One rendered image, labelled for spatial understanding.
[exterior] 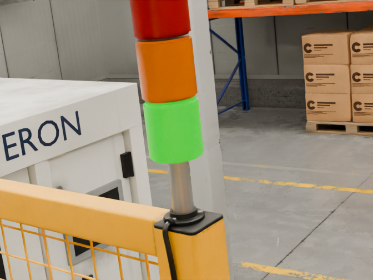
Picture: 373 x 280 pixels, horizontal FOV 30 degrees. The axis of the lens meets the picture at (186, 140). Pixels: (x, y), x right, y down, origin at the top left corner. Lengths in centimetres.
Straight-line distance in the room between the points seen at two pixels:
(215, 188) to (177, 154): 275
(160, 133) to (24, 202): 25
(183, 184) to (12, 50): 1010
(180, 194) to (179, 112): 8
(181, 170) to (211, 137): 266
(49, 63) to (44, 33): 46
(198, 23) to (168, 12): 260
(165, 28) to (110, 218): 21
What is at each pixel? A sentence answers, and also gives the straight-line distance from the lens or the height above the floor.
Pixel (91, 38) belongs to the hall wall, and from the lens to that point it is 1200.
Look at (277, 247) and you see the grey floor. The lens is 569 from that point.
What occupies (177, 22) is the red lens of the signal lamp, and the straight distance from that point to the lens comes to 59.
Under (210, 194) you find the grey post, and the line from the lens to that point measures 334.
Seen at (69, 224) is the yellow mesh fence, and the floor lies 208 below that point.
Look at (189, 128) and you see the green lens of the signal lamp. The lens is 61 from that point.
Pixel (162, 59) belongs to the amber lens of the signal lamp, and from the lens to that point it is 59.
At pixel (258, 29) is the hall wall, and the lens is 1049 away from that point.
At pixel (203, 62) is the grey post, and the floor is 185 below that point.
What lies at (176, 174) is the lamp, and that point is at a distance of 63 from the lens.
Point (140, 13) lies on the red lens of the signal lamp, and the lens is 59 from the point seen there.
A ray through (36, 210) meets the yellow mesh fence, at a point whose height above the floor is 208.
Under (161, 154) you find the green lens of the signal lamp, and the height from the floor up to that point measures 217.
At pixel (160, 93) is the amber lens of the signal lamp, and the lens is 60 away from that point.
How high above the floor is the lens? 234
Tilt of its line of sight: 15 degrees down
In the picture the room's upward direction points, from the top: 6 degrees counter-clockwise
